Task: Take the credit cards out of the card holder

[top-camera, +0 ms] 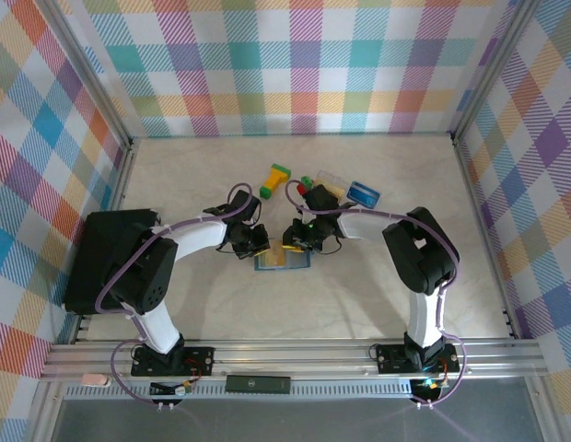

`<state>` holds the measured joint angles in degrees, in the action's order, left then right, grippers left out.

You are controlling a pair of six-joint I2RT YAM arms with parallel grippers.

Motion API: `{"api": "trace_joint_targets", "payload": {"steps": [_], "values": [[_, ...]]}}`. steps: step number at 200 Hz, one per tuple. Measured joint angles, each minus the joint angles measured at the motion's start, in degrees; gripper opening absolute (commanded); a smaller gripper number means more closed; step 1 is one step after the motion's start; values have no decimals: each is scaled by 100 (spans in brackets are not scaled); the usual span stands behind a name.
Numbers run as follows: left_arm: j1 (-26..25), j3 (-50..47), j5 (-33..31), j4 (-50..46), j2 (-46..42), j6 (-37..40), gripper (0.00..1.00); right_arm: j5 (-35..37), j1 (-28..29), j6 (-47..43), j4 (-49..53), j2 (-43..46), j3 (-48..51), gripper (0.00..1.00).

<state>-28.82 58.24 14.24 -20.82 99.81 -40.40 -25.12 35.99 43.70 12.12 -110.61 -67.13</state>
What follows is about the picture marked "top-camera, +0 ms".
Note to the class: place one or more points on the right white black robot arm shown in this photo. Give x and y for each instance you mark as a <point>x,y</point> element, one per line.
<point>423,258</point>

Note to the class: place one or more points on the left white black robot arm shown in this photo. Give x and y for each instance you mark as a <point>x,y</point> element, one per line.
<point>193,237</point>

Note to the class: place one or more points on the clear case with yellow card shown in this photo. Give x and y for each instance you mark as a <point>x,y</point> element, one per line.
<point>341,191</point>

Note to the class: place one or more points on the blue credit card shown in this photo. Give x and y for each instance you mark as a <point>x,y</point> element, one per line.
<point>364,193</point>

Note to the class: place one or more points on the red green toy block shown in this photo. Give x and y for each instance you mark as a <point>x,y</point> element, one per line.
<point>306,182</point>

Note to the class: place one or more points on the yellow green toy block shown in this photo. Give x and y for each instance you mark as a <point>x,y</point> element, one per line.
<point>274,179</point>

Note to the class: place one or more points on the black bar device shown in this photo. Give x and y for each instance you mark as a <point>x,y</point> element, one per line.
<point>258,384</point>

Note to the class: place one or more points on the left small connector board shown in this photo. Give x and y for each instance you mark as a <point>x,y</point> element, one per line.
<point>182,390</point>

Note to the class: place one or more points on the small connector board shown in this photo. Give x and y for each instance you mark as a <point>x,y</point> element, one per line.
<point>430,386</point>
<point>182,390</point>

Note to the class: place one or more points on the grey metal panel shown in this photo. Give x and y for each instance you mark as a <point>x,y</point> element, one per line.
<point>290,421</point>

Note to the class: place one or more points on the right small connector board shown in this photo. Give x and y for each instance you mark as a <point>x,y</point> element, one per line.
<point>430,386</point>

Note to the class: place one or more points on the pink tag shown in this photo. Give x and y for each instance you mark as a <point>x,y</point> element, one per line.
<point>94,380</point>

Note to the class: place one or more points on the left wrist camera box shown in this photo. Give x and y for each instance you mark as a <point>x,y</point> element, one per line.
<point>244,206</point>

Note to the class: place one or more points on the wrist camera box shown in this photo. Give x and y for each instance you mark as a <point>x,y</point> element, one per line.
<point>244,206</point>
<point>322,199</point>

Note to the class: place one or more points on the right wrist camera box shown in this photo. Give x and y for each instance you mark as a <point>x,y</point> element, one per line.
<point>322,199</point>

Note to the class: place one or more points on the aluminium front rail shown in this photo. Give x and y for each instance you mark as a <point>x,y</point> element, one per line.
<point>294,357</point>

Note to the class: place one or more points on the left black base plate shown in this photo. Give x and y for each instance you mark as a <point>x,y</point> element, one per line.
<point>198,357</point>

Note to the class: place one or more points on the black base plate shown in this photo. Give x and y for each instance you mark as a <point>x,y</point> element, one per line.
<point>391,361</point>
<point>198,357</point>

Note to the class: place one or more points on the left aluminium floor rail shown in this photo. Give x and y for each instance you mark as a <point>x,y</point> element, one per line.
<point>122,184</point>

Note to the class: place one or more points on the aluminium floor rail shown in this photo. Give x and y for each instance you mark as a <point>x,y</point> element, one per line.
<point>475,202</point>
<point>122,184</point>

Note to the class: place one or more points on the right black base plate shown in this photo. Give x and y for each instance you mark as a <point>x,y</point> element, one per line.
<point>391,361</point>

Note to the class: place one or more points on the right aluminium floor rail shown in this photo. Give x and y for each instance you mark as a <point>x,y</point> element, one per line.
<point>475,202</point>

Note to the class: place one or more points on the left aluminium corner post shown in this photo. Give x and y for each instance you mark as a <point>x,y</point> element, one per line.
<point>90,76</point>

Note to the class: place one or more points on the aluminium corner post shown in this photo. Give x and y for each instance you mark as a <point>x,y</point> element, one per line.
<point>90,76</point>
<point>490,69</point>

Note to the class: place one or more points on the right aluminium corner post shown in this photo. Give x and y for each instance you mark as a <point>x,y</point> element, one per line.
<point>490,69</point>

